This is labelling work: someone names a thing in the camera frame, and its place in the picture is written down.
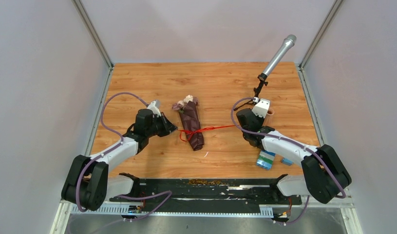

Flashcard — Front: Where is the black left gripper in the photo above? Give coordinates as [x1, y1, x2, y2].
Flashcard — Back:
[146, 112, 178, 138]

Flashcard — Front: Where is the red ribbon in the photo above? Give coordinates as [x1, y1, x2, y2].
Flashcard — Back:
[178, 125, 234, 142]

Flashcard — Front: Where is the maroon flower bouquet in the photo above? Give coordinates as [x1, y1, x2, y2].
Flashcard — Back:
[171, 95, 205, 151]

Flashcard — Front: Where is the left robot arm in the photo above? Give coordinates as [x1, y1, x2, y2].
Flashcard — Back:
[61, 109, 177, 211]

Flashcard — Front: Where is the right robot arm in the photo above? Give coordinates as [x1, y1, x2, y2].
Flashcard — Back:
[235, 108, 352, 204]

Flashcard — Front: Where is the pink ribbed vase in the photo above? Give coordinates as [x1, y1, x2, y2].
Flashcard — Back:
[267, 108, 275, 116]

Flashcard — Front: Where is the colourful toy block stack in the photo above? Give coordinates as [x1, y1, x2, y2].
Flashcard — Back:
[256, 150, 276, 170]

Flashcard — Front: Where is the black tripod stand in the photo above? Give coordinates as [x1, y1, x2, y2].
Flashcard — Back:
[235, 73, 268, 110]

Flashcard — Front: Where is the blue triangular toy block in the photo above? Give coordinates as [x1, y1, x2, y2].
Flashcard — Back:
[281, 158, 293, 166]

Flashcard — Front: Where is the silver microphone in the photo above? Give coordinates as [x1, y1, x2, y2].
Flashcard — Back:
[260, 34, 297, 80]

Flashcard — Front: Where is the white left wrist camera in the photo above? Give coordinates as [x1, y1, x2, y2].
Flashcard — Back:
[147, 99, 162, 117]

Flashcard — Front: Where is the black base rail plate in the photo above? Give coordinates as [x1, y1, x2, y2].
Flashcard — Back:
[108, 177, 302, 215]

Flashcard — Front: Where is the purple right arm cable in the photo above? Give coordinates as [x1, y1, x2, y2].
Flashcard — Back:
[230, 97, 347, 199]

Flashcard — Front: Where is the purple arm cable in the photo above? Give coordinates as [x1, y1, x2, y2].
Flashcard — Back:
[230, 97, 347, 199]
[75, 92, 150, 213]

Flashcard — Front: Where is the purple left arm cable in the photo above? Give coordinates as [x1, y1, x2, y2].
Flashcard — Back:
[75, 92, 150, 213]

